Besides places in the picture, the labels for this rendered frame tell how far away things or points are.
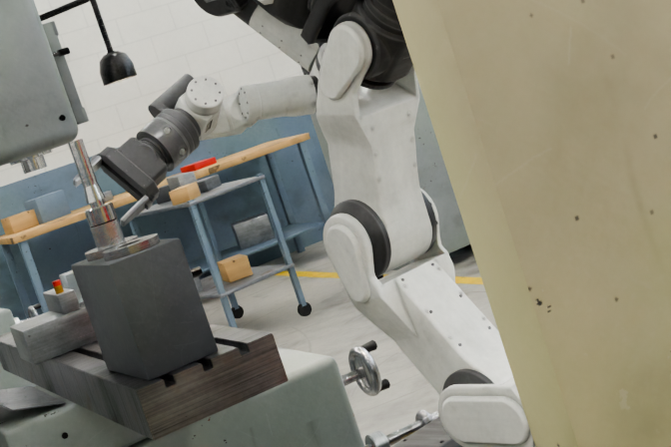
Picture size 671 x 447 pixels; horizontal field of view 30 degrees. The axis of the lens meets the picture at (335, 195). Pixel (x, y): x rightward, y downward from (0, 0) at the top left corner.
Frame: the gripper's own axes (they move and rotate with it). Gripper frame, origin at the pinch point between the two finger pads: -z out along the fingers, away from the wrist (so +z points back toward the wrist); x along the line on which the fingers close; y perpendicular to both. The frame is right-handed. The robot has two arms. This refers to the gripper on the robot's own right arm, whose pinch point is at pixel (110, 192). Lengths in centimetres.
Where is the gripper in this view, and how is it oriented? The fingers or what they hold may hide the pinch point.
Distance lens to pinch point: 213.4
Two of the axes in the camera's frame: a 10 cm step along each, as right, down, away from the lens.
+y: 2.2, -4.6, -8.6
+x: -7.6, -6.3, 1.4
